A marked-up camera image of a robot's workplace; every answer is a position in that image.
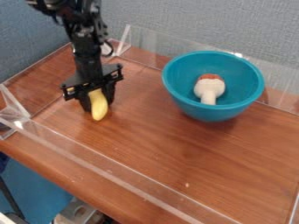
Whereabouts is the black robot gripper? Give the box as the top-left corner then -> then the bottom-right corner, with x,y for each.
27,0 -> 123,112

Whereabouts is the yellow toy banana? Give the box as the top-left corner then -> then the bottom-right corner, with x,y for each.
89,88 -> 109,121

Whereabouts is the blue plastic bowl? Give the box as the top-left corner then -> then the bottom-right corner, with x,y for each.
163,51 -> 266,122

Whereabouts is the white red toy mushroom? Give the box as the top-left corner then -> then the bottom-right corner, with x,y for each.
194,73 -> 226,105

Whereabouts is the clear acrylic table barrier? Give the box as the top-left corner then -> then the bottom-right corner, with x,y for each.
0,25 -> 299,224

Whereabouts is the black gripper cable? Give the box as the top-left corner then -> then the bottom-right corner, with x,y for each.
99,38 -> 117,58

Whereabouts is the grey metal bracket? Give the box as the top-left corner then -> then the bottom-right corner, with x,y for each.
54,198 -> 103,224

